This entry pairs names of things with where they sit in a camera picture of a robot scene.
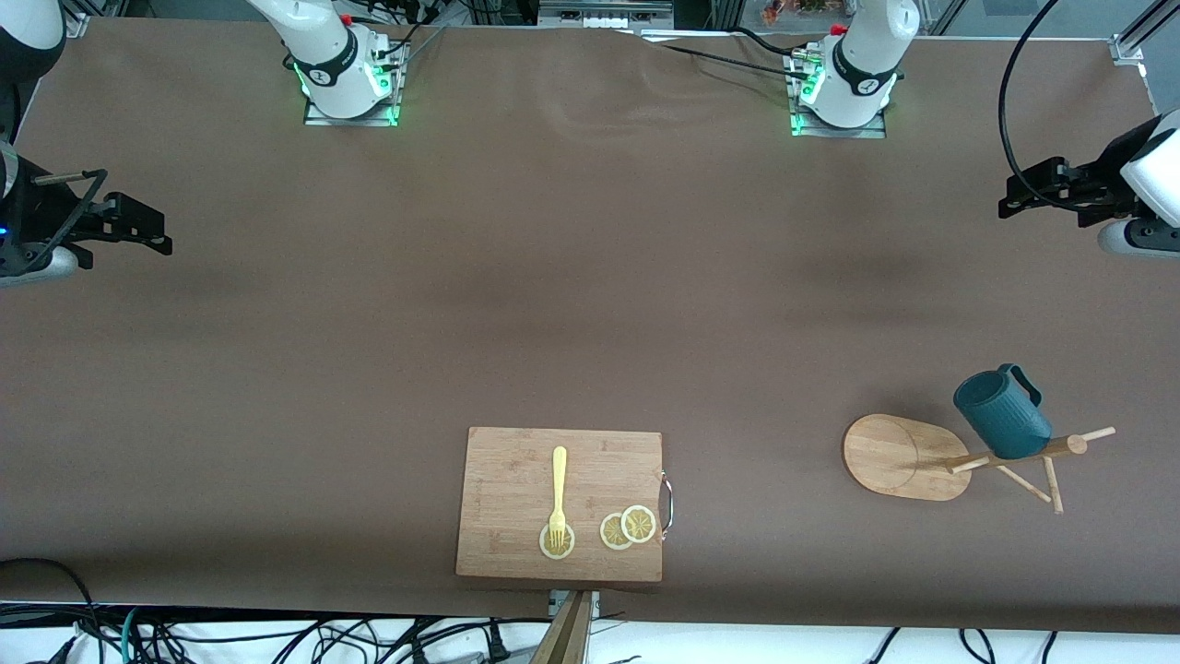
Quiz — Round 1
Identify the teal cable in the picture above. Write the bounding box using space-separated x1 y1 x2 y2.
120 606 148 664

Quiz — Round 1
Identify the thick black floor cable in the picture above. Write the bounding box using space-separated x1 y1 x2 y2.
0 557 104 664

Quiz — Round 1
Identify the brown table cover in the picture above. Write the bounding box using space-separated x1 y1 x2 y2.
0 17 1180 635

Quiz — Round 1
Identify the teal ribbed mug yellow inside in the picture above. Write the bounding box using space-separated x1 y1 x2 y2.
952 363 1054 461

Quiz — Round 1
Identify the yellow plastic fork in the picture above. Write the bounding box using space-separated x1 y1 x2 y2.
548 446 569 552

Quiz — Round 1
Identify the small metal bracket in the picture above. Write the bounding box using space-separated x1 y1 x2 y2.
548 590 602 621

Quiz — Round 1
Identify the black base power cable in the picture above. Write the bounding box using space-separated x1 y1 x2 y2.
645 26 812 82

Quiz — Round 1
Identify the white power strip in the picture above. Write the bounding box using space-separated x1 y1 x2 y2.
553 7 651 27

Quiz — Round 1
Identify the wooden cutting board metal handle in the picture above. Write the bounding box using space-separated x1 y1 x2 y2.
454 426 676 584

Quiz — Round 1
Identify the wooden beam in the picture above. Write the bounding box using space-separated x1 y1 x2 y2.
528 590 593 664

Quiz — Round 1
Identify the wooden mug tree rack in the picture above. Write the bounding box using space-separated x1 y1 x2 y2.
843 412 1117 516

